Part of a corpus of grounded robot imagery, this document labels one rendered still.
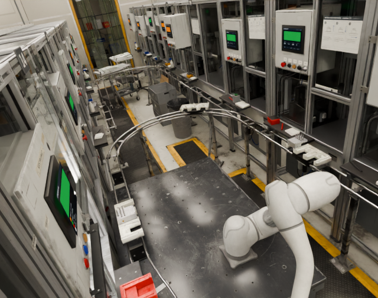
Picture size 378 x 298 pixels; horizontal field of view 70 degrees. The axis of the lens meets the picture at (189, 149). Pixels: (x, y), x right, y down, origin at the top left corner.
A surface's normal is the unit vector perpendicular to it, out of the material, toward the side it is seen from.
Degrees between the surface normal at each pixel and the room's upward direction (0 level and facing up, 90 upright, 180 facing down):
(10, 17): 90
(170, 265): 0
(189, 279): 0
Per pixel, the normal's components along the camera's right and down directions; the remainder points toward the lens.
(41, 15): 0.36, 0.42
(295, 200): -0.01, -0.27
